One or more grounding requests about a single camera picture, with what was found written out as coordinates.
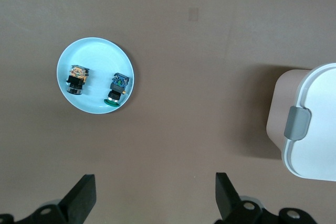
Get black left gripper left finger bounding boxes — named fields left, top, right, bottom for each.
left=0, top=173, right=97, bottom=224

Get light blue round plate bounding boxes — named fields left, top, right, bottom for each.
left=56, top=37, right=137, bottom=115

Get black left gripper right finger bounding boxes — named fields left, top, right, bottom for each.
left=214, top=172, right=319, bottom=224

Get green push button switch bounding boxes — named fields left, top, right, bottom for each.
left=103, top=72, right=130, bottom=108

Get white lunch box grey clips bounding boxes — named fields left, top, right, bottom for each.
left=265, top=62, right=336, bottom=183

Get orange push button switch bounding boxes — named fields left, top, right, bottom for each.
left=65, top=64, right=91, bottom=97

